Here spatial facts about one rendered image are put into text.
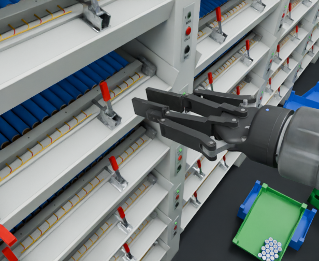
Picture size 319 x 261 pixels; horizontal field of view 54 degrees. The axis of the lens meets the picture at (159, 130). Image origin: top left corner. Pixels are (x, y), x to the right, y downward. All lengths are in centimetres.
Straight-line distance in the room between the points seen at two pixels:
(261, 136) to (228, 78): 75
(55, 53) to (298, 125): 32
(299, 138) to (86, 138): 37
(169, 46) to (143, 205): 49
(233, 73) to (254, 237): 77
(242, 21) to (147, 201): 62
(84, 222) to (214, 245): 91
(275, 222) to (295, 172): 119
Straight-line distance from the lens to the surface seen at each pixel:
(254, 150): 39
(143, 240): 113
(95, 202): 74
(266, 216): 157
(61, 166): 56
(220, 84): 108
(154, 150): 83
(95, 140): 59
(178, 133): 42
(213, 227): 158
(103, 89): 57
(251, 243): 155
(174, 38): 66
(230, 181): 175
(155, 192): 99
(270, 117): 39
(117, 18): 53
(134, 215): 95
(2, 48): 45
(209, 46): 88
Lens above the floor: 135
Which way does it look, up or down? 43 degrees down
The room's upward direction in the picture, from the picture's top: straight up
